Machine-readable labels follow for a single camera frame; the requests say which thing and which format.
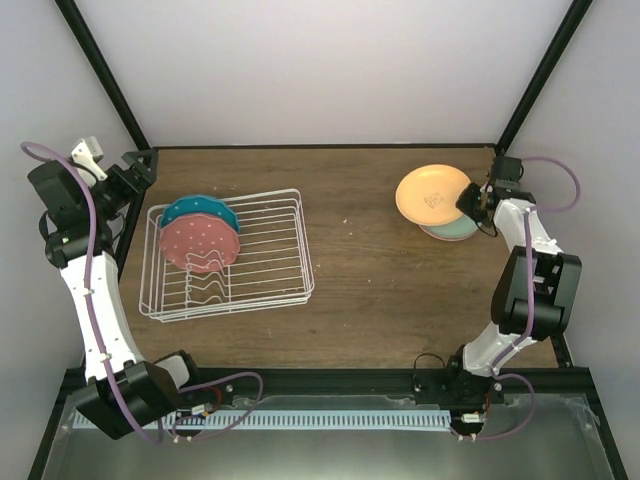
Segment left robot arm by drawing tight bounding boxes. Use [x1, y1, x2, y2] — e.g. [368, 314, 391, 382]
[28, 145, 205, 440]

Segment pink polka dot plate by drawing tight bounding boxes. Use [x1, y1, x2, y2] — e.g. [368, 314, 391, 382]
[159, 213, 241, 273]

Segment white slotted cable duct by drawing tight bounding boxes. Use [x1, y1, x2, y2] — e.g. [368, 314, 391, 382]
[163, 410, 451, 432]

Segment orange plate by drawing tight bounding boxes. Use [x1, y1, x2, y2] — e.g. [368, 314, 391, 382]
[395, 164, 471, 226]

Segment black aluminium frame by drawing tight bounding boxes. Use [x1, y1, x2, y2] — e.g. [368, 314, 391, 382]
[27, 0, 629, 480]

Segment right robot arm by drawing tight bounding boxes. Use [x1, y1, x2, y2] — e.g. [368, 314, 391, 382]
[412, 156, 582, 408]

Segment white wire dish rack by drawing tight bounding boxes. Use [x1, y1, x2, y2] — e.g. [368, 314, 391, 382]
[138, 189, 314, 323]

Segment mint green flower plate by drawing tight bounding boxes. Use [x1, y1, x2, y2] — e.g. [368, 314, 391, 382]
[420, 215, 478, 242]

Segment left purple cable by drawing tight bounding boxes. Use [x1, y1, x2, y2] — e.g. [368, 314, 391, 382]
[20, 141, 265, 446]

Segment teal polka dot plate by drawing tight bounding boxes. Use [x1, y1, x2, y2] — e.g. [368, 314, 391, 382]
[160, 195, 240, 235]

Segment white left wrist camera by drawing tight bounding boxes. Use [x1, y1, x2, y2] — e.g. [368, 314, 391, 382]
[71, 136, 108, 187]

